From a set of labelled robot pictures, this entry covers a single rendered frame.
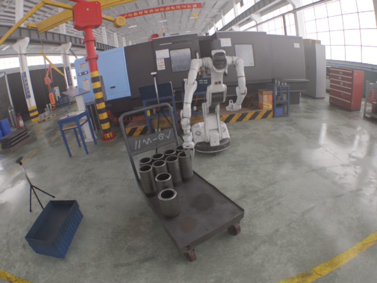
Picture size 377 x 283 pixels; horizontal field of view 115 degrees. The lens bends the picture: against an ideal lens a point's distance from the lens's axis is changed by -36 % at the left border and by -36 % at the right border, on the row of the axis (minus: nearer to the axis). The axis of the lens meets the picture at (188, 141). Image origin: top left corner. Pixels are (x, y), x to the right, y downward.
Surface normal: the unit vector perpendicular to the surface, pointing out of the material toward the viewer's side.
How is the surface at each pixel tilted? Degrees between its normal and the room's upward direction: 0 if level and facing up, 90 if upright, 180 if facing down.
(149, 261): 0
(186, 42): 87
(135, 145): 82
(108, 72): 87
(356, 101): 90
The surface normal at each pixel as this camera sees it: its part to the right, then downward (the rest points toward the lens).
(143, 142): 0.47, 0.16
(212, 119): 0.07, 0.10
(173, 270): -0.12, -0.91
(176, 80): 0.07, 0.33
